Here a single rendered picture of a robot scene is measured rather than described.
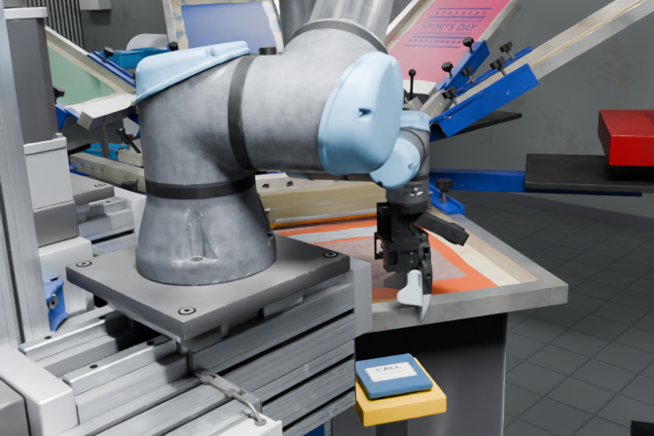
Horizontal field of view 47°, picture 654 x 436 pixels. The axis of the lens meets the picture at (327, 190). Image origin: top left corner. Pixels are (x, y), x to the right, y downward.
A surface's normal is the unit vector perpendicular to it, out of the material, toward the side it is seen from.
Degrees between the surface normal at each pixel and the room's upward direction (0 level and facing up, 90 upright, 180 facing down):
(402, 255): 90
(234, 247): 72
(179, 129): 92
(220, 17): 32
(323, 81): 49
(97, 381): 90
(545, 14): 90
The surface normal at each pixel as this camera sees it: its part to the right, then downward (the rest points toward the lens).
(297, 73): -0.20, -0.57
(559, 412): -0.04, -0.96
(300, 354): 0.72, 0.16
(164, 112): -0.35, 0.26
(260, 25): 0.11, -0.69
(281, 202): 0.25, 0.25
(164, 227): -0.48, -0.06
